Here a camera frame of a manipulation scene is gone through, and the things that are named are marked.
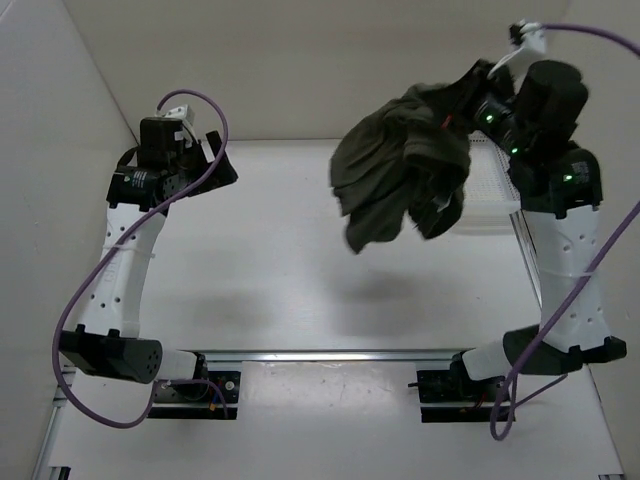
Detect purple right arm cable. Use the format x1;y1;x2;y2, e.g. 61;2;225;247
489;22;640;441

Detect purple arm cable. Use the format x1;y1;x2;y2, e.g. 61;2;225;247
55;89;231;429
489;22;640;441

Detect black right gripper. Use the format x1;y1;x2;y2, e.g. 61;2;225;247
421;60;527;157

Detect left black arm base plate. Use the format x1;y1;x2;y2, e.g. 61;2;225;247
148;369;241;420

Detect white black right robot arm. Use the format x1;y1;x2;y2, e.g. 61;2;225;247
449;60;627;400

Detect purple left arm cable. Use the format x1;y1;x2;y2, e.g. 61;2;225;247
55;89;231;429

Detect white perforated plastic basket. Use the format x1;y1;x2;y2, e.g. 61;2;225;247
454;132;520;235

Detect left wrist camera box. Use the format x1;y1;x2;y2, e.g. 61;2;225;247
161;104;195;130

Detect aluminium left side rail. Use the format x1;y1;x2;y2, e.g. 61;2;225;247
31;387;71;480

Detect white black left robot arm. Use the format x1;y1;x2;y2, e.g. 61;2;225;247
58;116;238;400

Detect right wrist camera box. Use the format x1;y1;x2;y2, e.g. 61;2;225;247
488;20;547;78

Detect aluminium rail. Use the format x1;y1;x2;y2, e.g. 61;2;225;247
202;349;460;364
510;211;542;307
31;387;71;480

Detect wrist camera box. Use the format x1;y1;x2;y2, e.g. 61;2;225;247
161;104;195;130
488;20;547;78

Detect aluminium right side rail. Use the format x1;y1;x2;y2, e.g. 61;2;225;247
510;211;542;307

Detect aluminium front rail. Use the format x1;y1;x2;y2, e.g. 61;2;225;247
202;349;460;364

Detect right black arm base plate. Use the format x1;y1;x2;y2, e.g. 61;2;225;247
407;369;504;424

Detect olive green shorts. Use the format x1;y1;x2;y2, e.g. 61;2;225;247
329;83;471;254

